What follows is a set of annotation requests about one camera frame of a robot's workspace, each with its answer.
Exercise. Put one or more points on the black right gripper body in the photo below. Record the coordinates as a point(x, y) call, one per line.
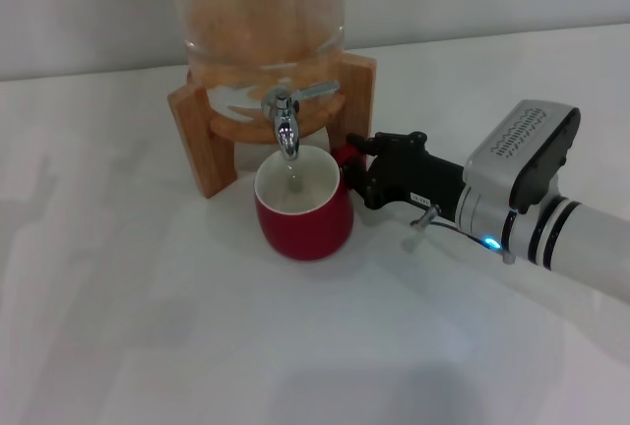
point(418, 179)

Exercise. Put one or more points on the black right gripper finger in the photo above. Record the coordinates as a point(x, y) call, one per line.
point(359, 184)
point(394, 142)

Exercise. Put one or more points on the red cup white inside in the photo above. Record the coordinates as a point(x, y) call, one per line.
point(305, 233)

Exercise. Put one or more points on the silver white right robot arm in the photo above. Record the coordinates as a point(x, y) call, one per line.
point(576, 248)

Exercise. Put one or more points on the chrome faucet with lever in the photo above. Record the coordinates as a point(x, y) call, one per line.
point(287, 135)

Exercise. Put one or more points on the wooden dispenser stand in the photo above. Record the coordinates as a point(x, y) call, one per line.
point(207, 149)

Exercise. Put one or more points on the clear glass dispenser jar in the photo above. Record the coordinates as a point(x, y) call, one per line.
point(256, 12)

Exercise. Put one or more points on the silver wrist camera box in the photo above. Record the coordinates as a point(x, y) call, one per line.
point(522, 154)

